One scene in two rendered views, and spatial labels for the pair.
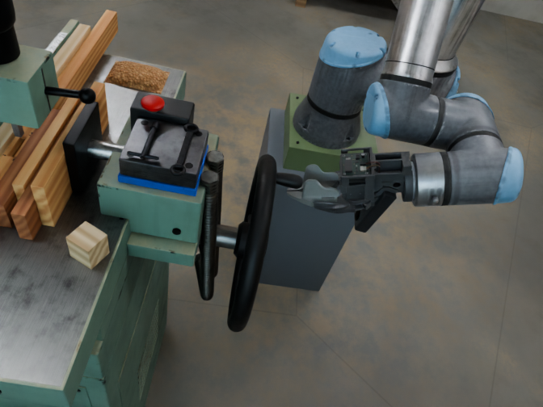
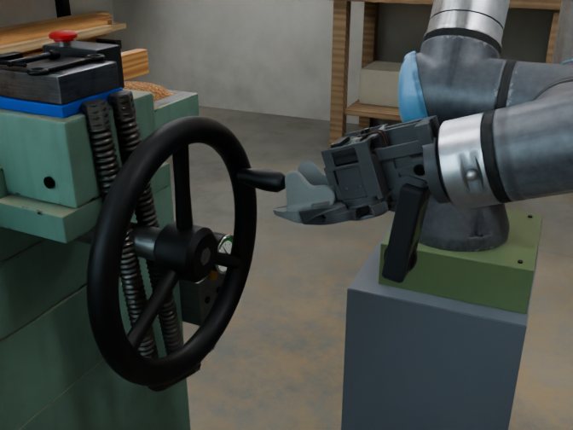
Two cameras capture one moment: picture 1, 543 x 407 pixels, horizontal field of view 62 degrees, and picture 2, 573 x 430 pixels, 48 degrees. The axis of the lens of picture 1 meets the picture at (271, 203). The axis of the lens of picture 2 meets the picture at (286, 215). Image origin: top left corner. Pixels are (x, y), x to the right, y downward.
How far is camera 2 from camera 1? 50 cm
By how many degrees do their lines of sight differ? 36
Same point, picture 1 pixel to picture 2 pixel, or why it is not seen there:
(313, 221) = (439, 388)
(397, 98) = (432, 58)
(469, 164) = (523, 108)
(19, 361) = not seen: outside the picture
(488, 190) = (559, 142)
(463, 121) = (546, 80)
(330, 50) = not seen: hidden behind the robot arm
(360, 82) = not seen: hidden behind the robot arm
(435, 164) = (468, 119)
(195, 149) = (80, 67)
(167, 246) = (37, 207)
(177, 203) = (40, 125)
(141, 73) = (135, 84)
